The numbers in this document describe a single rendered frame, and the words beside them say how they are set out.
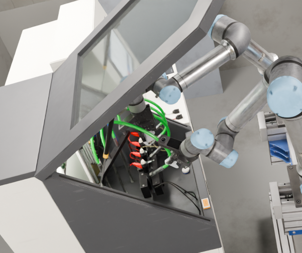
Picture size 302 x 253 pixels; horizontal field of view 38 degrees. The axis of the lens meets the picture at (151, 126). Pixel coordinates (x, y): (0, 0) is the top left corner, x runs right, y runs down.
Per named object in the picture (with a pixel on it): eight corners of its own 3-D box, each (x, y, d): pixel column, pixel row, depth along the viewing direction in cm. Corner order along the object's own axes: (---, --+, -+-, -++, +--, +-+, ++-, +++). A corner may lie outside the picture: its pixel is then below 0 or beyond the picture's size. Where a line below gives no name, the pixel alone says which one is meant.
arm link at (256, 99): (286, 35, 148) (211, 121, 182) (285, 53, 140) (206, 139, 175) (315, 53, 149) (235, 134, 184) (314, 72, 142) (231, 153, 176)
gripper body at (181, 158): (184, 169, 185) (195, 162, 174) (166, 159, 184) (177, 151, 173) (191, 154, 188) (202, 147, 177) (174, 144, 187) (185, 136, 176)
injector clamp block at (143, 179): (167, 203, 222) (159, 182, 212) (148, 208, 223) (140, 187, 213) (160, 157, 248) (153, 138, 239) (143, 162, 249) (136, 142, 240)
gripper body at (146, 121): (157, 131, 194) (150, 110, 187) (138, 136, 195) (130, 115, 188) (155, 121, 201) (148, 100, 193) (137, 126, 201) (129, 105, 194)
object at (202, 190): (220, 240, 202) (214, 218, 192) (210, 242, 202) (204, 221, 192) (197, 151, 250) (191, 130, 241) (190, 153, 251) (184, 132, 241)
